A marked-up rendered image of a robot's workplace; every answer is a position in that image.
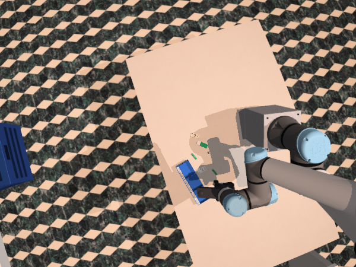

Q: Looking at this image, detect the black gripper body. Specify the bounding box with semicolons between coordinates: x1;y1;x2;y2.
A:
215;182;235;194

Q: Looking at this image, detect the grey domino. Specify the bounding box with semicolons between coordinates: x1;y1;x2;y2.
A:
191;133;200;139

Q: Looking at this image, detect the white domino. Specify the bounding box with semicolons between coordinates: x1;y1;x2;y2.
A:
197;166;206;173

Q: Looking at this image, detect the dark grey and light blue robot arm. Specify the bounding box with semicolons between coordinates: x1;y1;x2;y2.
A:
197;116;356;254

